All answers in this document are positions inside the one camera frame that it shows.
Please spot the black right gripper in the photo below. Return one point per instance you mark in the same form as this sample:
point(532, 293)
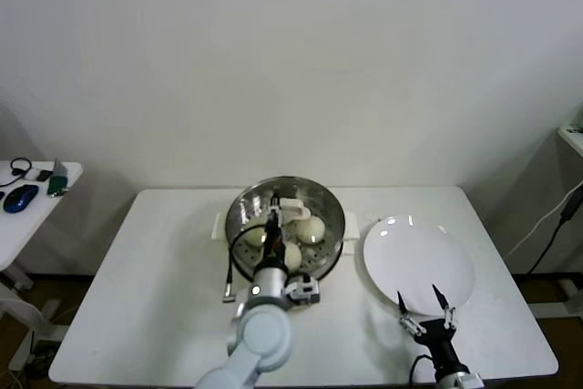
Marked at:
point(439, 339)

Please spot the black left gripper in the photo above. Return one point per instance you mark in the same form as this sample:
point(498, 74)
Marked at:
point(273, 248)

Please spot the white steamed baozi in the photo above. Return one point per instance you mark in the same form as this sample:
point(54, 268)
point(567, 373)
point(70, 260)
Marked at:
point(255, 235)
point(293, 256)
point(311, 229)

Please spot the perforated steel steamer basket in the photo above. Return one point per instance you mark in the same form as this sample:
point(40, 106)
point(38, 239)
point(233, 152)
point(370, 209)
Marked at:
point(338, 248)

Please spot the white round plate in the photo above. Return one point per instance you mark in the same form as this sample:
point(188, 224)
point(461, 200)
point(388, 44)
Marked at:
point(419, 261)

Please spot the small green object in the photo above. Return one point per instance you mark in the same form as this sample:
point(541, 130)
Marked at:
point(57, 185)

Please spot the grey upright card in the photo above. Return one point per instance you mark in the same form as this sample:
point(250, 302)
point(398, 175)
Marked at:
point(59, 168)

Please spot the white shelf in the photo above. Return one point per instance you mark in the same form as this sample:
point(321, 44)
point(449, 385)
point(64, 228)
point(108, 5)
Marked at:
point(571, 138)

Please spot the small black device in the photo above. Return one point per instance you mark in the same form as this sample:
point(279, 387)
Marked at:
point(42, 175)

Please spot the white side desk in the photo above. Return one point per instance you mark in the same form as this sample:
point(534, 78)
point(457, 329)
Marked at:
point(27, 225)

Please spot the blue computer mouse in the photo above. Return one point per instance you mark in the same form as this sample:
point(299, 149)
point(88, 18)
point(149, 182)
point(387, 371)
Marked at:
point(19, 197)

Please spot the black floor power strip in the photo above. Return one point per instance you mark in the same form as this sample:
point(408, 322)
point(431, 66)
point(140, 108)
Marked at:
point(43, 349)

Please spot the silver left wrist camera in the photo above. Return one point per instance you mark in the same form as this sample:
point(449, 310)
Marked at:
point(303, 291)

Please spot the white table base frame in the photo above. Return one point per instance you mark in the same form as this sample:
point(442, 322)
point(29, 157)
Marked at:
point(571, 291)
point(23, 311)

